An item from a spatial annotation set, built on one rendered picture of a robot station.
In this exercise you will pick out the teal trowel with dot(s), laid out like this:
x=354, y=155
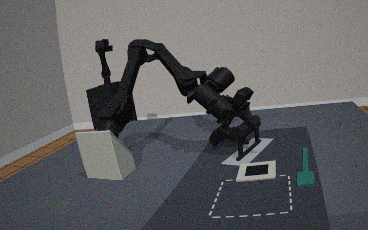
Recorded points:
x=305, y=178

